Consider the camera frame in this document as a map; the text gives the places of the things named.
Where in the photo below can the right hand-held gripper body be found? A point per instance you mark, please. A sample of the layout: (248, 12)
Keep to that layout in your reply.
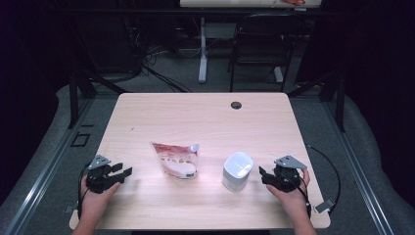
(287, 178)

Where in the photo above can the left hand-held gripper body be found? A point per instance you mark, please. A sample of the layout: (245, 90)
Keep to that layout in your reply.
(98, 179)

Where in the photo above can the white lidded container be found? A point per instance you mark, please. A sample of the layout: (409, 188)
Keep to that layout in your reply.
(237, 171)

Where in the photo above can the red and white refill pouch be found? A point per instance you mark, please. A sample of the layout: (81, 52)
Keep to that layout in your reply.
(176, 161)

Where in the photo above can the person's left hand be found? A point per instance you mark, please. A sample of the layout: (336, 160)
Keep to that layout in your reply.
(94, 202)

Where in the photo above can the person's right hand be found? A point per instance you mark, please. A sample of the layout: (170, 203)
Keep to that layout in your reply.
(295, 202)

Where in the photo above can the black table grommet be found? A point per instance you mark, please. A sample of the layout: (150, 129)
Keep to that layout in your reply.
(236, 105)

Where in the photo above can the black metal stand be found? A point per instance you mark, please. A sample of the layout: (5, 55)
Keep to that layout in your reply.
(340, 104)
(73, 98)

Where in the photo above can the short white desk foot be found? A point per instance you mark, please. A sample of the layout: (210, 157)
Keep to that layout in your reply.
(278, 75)

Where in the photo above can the black folding chair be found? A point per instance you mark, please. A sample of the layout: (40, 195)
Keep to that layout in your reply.
(264, 42)

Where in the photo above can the white desk leg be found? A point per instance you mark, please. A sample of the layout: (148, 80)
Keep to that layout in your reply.
(203, 55)

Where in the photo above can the grey under-desk box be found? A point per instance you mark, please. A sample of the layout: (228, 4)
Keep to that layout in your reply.
(221, 31)

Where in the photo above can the light background desk top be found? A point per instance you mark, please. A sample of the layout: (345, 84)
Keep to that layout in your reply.
(235, 3)

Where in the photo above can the aluminium floor rail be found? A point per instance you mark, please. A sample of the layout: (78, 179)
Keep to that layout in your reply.
(359, 169)
(49, 169)

